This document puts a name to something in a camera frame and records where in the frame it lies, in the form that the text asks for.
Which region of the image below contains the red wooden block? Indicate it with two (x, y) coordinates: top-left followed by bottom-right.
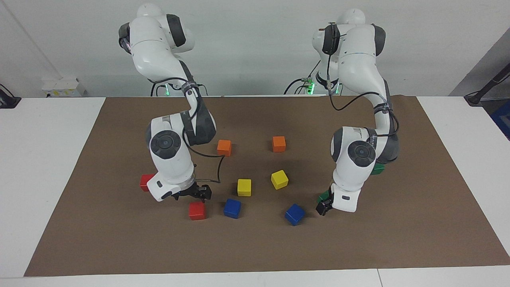
(188, 202), (206, 221)
(139, 174), (156, 193)

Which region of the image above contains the blue wooden block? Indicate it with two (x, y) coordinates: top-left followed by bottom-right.
(284, 203), (306, 226)
(223, 198), (242, 219)

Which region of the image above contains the brown table mat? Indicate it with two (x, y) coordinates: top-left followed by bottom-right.
(24, 96), (510, 277)

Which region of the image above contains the white power strip box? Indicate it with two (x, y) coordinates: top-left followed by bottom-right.
(41, 77), (86, 98)

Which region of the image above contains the black stand pole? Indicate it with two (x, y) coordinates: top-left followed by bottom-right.
(464, 63), (510, 106)

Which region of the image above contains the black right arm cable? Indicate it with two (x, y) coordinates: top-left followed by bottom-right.
(149, 77), (226, 185)

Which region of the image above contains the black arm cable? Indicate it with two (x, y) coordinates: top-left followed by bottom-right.
(149, 77), (226, 185)
(327, 23), (400, 137)

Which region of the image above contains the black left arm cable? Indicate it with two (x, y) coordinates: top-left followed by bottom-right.
(327, 23), (400, 137)

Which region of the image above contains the black clamp mount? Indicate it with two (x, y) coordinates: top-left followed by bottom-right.
(0, 84), (22, 109)

